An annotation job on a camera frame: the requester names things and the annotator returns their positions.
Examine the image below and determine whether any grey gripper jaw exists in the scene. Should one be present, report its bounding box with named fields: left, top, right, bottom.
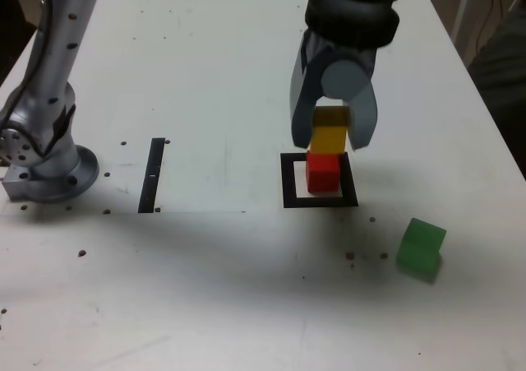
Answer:
left=288, top=28, right=326, bottom=150
left=321, top=58, right=380, bottom=151

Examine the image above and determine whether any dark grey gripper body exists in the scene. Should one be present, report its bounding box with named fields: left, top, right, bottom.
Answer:
left=313, top=37, right=378, bottom=81

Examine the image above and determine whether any yellow cube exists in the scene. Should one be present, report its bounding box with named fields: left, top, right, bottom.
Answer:
left=308, top=106, right=353, bottom=156

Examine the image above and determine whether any red cube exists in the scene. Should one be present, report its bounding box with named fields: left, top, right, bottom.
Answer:
left=306, top=151, right=342, bottom=194

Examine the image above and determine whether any green cube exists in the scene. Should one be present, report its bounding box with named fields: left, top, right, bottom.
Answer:
left=395, top=217, right=448, bottom=284

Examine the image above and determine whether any black tape square outline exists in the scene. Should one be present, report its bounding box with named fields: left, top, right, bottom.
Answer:
left=279, top=151, right=359, bottom=209

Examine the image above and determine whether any person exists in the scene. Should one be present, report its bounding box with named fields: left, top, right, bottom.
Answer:
left=468, top=11, right=526, bottom=174

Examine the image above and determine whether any black tape strip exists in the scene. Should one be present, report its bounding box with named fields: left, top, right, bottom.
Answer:
left=137, top=137, right=166, bottom=215

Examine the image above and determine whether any white metal frame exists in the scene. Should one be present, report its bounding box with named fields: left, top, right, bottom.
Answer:
left=450, top=0, right=526, bottom=47

